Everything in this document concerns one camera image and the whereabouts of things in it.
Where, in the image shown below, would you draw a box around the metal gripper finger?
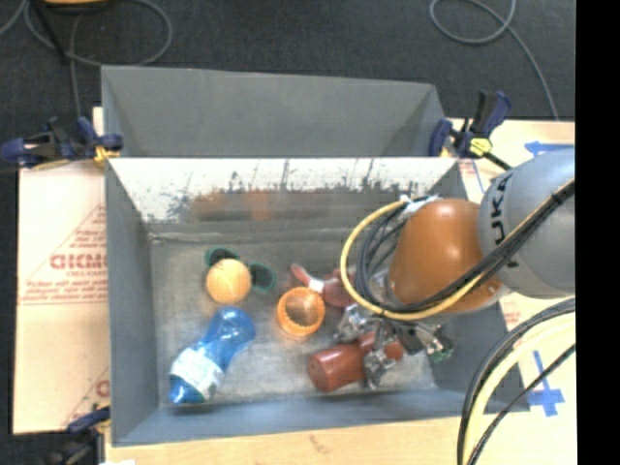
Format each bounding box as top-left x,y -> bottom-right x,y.
362,342 -> 396,389
332,304 -> 378,344

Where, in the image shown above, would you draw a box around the red-brown cylinder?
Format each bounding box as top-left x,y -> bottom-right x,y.
307,330 -> 405,394

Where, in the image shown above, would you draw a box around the red toy with white band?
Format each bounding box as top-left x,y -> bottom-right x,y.
290,263 -> 358,310

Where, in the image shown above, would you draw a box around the orange plastic cup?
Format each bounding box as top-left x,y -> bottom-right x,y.
276,286 -> 326,341

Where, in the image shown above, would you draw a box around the green sunglasses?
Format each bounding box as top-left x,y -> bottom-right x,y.
203,246 -> 279,295

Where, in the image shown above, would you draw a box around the orange ball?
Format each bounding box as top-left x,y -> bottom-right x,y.
205,258 -> 253,305

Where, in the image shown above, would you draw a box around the blue plastic bottle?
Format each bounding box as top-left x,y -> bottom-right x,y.
167,306 -> 257,406

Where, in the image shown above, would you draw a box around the grey metal bin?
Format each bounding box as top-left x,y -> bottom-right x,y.
100,64 -> 530,448

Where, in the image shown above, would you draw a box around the brown cardboard board red print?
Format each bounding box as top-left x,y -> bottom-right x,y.
12,156 -> 112,436

